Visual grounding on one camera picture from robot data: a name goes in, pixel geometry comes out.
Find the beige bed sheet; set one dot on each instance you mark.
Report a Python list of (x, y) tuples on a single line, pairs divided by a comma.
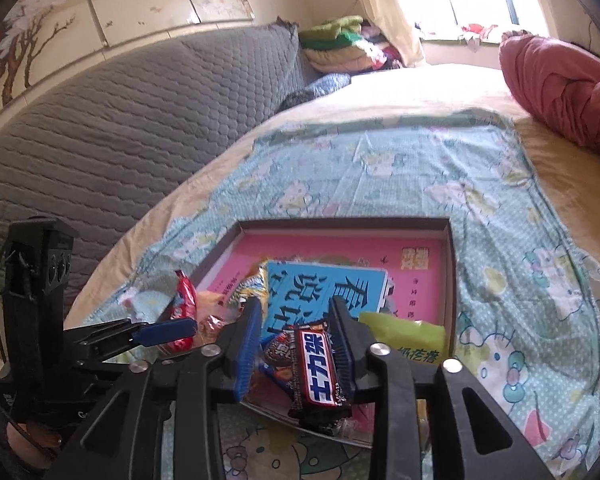
[(430, 90)]

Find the blue patterned cloth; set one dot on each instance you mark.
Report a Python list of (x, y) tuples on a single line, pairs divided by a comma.
[(320, 87)]

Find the red snack packet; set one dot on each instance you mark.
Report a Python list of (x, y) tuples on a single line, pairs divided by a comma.
[(185, 300)]

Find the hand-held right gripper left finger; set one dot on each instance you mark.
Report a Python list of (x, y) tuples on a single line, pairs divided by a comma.
[(245, 350)]

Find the stack of folded blankets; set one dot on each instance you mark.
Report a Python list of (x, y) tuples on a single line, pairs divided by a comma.
[(340, 45)]

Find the red crumpled cloth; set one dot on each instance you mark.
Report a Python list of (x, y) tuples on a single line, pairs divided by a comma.
[(475, 30)]

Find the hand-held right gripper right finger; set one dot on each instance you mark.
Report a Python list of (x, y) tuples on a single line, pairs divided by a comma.
[(345, 350)]

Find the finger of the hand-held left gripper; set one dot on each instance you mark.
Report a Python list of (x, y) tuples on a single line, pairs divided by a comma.
[(105, 353), (167, 332)]

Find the blue cookie packet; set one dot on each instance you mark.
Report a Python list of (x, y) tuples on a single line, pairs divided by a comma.
[(277, 355)]

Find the dark brown chocolate bar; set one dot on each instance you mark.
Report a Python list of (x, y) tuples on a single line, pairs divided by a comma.
[(315, 375)]

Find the beige wafer packet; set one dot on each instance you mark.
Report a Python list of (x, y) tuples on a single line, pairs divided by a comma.
[(212, 305)]

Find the grey quilted headboard cover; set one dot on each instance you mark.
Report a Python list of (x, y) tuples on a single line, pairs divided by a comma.
[(130, 135)]

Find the dark shallow cardboard box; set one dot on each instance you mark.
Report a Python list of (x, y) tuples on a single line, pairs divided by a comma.
[(330, 225)]

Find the pink quilt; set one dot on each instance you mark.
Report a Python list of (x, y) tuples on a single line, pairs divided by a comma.
[(555, 80)]

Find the green snack packet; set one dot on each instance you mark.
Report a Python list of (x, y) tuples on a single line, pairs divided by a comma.
[(410, 335)]

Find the yellow snack packet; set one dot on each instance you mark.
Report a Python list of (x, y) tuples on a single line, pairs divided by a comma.
[(252, 285)]

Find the light blue cartoon printed blanket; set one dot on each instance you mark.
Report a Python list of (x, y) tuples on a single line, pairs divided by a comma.
[(430, 170)]

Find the clear bag of red snacks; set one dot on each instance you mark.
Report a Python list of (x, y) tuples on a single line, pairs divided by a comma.
[(212, 327)]

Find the cream curtain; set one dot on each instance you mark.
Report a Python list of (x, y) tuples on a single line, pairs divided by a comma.
[(380, 10)]

